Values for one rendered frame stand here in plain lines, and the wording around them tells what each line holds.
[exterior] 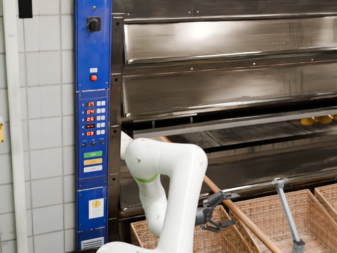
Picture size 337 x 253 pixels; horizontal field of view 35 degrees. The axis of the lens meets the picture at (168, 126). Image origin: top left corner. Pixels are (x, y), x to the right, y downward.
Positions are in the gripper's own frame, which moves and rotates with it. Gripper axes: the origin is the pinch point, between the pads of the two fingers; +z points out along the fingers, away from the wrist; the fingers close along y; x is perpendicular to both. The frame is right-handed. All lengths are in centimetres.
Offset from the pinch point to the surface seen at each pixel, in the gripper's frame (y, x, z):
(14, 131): -24, -53, -83
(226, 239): 50, -43, 27
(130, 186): 15, -56, -26
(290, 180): 2.5, -17.7, 43.3
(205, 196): 2.5, -17.7, -4.5
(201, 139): 1, -71, 21
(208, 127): -20.9, -40.3, 7.0
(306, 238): 60, -40, 81
